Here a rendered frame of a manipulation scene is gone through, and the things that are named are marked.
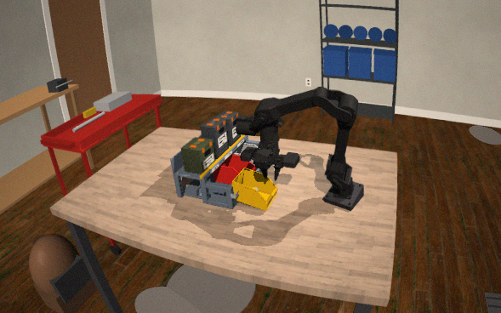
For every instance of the red open bin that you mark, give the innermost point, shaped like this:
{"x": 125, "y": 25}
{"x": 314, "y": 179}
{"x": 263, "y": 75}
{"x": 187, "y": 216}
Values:
{"x": 230, "y": 168}

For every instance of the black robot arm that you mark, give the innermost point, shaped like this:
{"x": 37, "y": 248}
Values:
{"x": 267, "y": 122}

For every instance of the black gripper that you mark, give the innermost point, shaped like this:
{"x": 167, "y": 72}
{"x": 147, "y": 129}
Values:
{"x": 290, "y": 160}

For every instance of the yellow bin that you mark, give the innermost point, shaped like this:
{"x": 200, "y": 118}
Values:
{"x": 244, "y": 182}

